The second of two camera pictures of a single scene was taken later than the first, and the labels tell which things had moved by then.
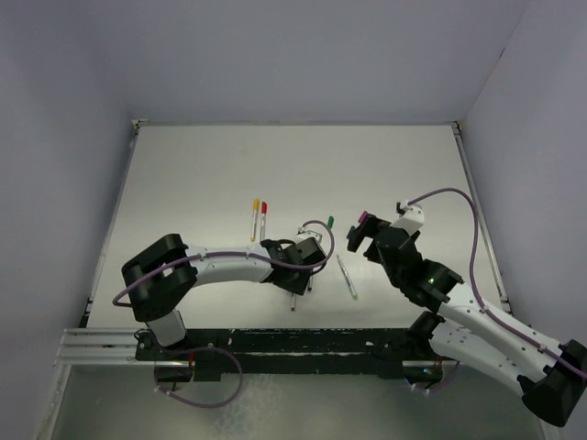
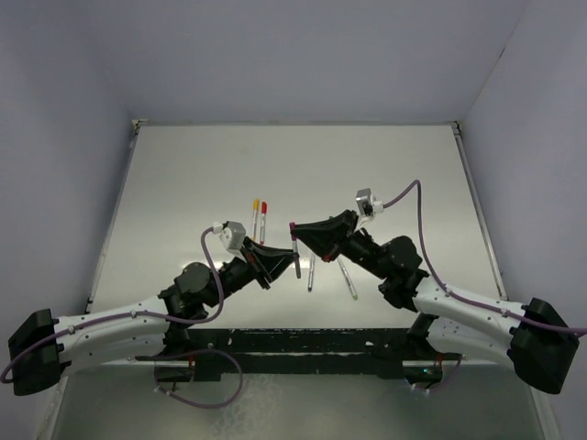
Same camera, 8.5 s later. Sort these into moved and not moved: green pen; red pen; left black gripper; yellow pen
Moved: left black gripper
Not moved: green pen; yellow pen; red pen
